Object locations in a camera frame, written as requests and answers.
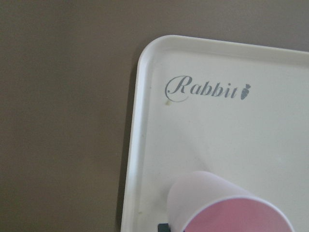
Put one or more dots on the pink plastic cup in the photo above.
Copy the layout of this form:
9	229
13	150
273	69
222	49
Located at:
203	202

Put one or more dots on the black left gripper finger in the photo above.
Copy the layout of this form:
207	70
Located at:
163	227

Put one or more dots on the cream rabbit tray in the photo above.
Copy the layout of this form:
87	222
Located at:
236	110

